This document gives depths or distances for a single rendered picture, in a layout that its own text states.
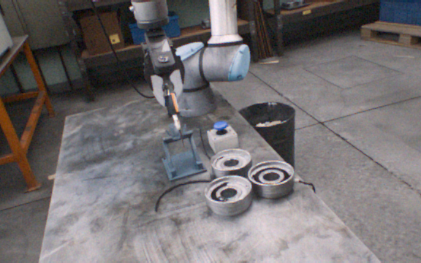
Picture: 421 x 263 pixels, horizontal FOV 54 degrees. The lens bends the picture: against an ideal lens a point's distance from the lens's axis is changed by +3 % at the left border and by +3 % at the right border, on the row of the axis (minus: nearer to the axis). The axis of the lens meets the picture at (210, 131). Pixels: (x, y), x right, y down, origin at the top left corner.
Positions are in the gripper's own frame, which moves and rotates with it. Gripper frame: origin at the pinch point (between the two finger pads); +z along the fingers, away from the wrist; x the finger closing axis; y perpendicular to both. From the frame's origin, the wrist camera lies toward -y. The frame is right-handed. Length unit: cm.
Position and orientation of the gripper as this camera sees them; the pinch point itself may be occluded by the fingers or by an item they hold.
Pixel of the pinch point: (170, 101)
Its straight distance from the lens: 100.4
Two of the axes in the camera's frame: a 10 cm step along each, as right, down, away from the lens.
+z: 1.3, 8.6, 4.9
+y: -2.9, -4.4, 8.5
